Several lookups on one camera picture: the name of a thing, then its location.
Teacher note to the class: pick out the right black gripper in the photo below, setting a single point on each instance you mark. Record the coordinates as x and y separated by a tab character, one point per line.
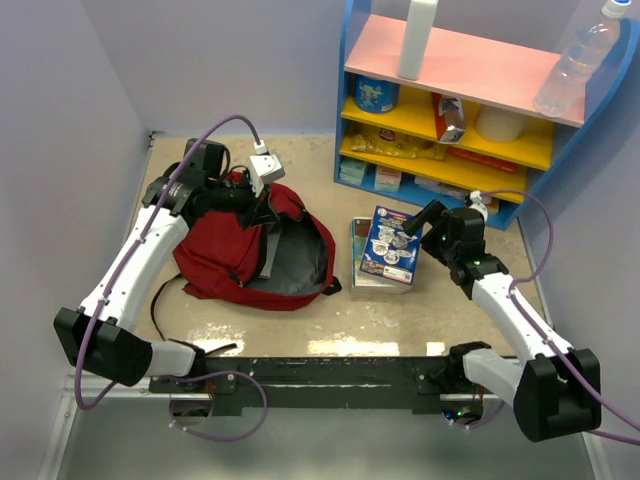
437	216

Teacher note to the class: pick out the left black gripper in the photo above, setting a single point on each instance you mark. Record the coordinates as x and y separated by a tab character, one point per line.
259	210

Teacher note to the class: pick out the red backpack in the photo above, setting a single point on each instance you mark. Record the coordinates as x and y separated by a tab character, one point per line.
281	267

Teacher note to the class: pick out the blue treehouse book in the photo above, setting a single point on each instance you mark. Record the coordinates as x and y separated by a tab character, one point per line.
390	253

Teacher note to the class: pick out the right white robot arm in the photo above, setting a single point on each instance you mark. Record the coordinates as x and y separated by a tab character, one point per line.
551	386

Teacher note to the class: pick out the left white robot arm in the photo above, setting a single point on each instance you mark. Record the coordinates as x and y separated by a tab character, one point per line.
99	335

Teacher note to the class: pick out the pink tissue pack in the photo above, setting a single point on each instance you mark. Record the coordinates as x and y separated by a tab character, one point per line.
387	179

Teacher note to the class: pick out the teal tissue pack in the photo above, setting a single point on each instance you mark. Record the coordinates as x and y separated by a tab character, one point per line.
352	170

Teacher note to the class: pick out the yellow snack bag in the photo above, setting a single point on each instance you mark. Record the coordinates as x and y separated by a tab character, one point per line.
385	142

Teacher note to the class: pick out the white wrapped packs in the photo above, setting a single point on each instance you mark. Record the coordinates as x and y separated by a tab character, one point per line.
456	193

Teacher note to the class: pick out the red flat box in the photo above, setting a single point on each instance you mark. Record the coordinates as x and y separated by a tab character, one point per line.
485	160

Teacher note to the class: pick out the lower book under booklet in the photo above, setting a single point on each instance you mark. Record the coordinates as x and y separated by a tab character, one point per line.
359	230

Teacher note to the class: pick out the red snack box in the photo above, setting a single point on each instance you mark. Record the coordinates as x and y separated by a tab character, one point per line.
449	117

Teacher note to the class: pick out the white paper roll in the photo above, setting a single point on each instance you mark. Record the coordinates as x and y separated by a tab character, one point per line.
499	125

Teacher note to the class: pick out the blue wooden shelf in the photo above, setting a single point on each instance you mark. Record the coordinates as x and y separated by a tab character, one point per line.
480	71

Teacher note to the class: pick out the blue round tin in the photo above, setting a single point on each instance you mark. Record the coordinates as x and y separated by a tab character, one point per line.
374	95

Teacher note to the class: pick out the clear plastic water bottle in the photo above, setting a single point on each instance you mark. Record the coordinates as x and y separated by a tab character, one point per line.
580	59

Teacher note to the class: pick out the white bottle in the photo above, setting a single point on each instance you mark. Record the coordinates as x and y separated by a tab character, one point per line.
418	27

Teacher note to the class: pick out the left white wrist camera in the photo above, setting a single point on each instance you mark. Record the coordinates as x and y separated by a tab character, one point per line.
264	170

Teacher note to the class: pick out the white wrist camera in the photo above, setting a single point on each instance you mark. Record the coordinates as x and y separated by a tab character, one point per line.
264	170
474	200

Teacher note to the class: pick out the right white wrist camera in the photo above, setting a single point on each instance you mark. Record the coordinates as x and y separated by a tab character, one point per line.
474	200

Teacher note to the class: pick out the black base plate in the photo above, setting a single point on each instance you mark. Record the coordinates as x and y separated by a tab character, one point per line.
421	385

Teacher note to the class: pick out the aluminium rail frame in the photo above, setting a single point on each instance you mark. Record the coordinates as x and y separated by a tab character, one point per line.
244	237

